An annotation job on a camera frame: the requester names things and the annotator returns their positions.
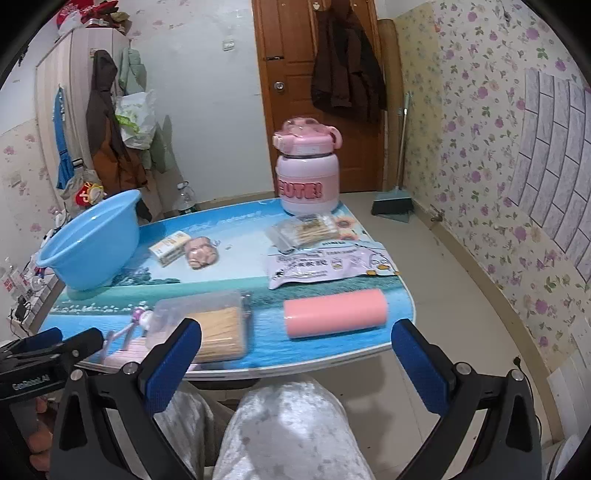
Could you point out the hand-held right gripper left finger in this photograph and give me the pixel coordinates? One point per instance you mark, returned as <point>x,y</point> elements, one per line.
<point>171,364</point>

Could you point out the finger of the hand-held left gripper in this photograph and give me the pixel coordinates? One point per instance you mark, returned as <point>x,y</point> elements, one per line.
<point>41,339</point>
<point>83,346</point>

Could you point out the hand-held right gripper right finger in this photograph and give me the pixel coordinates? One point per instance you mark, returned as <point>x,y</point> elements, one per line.
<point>421,369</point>

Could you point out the small purple white tube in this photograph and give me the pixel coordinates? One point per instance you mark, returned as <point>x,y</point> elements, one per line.
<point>143,317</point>

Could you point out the clear box of wooden sticks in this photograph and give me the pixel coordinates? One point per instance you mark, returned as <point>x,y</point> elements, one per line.
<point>221,332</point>

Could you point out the blue plastic basin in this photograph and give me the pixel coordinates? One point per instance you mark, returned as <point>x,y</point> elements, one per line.
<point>92,249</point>

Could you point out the pink plastic bag roll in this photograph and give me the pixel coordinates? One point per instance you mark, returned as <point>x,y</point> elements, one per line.
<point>334,316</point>

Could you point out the yellow white tissue packet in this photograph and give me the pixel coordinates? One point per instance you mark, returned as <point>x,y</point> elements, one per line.
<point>168,248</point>

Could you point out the white purple snack pouch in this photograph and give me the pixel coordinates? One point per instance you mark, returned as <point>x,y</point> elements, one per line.
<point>323,267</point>

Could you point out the cotton swab bag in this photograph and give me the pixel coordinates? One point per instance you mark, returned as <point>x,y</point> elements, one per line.
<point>300,233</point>

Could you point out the person's left hand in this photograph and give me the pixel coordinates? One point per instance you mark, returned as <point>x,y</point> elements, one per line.
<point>42,434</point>

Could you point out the black power adapter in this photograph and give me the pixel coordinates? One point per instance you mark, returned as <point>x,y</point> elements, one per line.
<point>22,309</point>

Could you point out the person's grey velvet pants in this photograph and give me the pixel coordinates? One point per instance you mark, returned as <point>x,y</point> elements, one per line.
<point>286,429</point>

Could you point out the grey bag with plush toy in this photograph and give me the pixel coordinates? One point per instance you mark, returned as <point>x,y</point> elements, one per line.
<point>87,189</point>

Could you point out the broom with dustpan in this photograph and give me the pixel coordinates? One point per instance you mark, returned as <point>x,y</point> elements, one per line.
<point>392,205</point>

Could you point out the large clear water bottle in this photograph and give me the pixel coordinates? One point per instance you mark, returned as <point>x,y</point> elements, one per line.
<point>187,198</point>

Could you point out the blue hanging cloth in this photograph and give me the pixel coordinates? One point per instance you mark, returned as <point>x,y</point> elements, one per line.
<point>60,138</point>

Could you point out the brown orange jacket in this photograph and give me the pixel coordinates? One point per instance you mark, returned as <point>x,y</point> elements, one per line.
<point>106,138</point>

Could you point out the pink water jug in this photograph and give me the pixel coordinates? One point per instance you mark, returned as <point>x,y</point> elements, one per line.
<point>307,184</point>

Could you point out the white green plastic bag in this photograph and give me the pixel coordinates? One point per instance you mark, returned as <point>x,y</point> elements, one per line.
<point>136,120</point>

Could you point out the brown wooden door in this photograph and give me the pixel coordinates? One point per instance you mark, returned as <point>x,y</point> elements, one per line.
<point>286,138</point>

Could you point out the beige wardrobe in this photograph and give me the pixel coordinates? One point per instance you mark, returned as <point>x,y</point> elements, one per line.
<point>76,69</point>

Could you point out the pale green jacket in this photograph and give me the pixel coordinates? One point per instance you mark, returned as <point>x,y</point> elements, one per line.
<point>134,69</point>

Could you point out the dark brown coat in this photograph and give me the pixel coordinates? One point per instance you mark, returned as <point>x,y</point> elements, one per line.
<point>346,78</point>

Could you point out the red bag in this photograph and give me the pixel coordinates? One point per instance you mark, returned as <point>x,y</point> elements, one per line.
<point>74,16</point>

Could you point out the metal wall tap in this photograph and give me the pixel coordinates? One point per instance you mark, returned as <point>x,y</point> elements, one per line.
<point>437,217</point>

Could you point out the grey brick wall panel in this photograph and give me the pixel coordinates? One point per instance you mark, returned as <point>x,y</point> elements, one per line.
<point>554,161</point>

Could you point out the white light switch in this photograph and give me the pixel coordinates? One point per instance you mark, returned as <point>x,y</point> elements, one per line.
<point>229,45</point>

